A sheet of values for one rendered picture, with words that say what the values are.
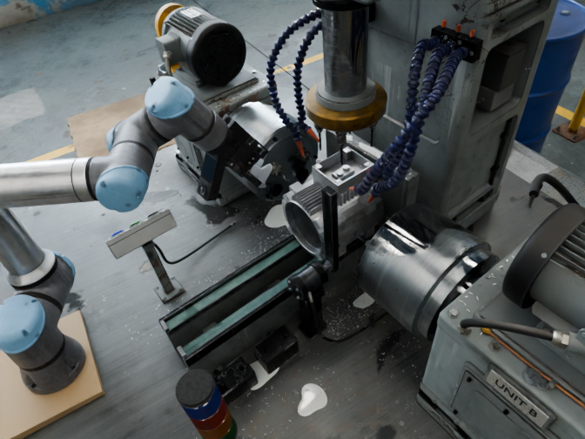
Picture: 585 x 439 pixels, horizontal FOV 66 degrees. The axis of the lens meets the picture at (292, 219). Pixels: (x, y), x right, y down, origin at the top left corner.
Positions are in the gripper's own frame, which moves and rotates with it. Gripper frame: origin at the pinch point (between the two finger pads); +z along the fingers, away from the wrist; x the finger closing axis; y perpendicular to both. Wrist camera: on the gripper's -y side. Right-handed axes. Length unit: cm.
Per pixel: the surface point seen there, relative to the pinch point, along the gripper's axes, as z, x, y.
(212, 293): 11.5, -0.5, -29.4
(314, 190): 11.0, -5.0, 7.7
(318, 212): 11.6, -9.6, 4.0
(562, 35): 116, 20, 139
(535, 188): 66, -30, 53
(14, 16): 101, 544, -37
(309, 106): -7.8, -3.6, 20.1
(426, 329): 14.2, -46.2, -0.7
